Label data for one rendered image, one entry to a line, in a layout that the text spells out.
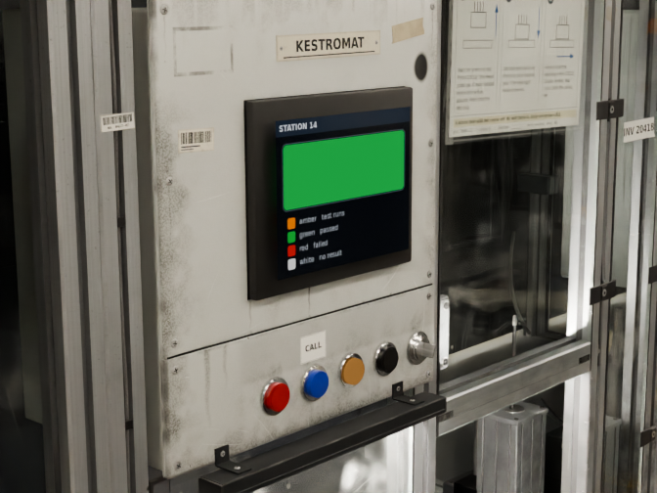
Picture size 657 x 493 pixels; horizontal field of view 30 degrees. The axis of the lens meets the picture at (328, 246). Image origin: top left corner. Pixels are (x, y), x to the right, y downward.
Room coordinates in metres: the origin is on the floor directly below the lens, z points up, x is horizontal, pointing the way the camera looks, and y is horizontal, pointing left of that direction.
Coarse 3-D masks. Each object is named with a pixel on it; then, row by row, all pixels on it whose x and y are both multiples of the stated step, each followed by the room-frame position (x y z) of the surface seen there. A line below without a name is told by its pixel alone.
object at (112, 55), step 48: (96, 0) 1.09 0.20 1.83; (96, 48) 1.08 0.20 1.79; (96, 96) 1.08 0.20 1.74; (96, 144) 1.08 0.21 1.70; (144, 384) 1.11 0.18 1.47; (144, 432) 1.11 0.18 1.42; (480, 432) 1.93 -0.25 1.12; (528, 432) 1.91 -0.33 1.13; (144, 480) 1.11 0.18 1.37; (480, 480) 1.93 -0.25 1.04; (528, 480) 1.91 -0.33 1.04
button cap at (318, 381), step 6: (318, 372) 1.26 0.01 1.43; (324, 372) 1.27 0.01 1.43; (312, 378) 1.26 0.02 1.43; (318, 378) 1.26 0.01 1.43; (324, 378) 1.27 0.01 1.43; (306, 384) 1.26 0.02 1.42; (312, 384) 1.26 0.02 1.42; (318, 384) 1.26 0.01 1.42; (324, 384) 1.27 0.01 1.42; (312, 390) 1.26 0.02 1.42; (318, 390) 1.26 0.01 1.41; (324, 390) 1.27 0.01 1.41; (312, 396) 1.26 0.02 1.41; (318, 396) 1.26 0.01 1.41
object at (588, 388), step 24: (600, 144) 1.73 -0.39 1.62; (600, 168) 1.73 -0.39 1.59; (600, 192) 1.73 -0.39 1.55; (600, 216) 1.73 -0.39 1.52; (600, 240) 1.73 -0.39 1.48; (600, 264) 1.74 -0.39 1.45; (600, 312) 1.75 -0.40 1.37; (600, 336) 1.75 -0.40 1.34; (600, 360) 1.74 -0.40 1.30; (432, 384) 1.44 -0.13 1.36; (600, 384) 1.75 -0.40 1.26; (600, 408) 1.75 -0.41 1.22; (432, 432) 1.44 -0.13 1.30; (600, 432) 1.75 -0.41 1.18; (432, 456) 1.44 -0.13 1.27; (600, 456) 1.75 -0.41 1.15; (432, 480) 1.45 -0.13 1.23; (600, 480) 1.75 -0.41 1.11
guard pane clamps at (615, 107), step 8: (600, 104) 1.72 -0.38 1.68; (608, 104) 1.73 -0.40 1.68; (616, 104) 1.75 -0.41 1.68; (600, 112) 1.72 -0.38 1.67; (608, 112) 1.73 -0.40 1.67; (616, 112) 1.75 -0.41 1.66; (648, 272) 1.84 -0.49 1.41; (656, 272) 1.86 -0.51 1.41; (648, 280) 1.84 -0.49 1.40; (656, 280) 1.86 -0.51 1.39; (592, 288) 1.72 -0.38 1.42; (600, 288) 1.73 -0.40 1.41; (608, 288) 1.75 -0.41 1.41; (592, 296) 1.72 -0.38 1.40; (600, 296) 1.73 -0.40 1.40; (608, 296) 1.75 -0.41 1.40; (640, 432) 1.84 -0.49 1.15; (648, 432) 1.86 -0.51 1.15; (640, 440) 1.84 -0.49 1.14; (648, 440) 1.86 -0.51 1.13
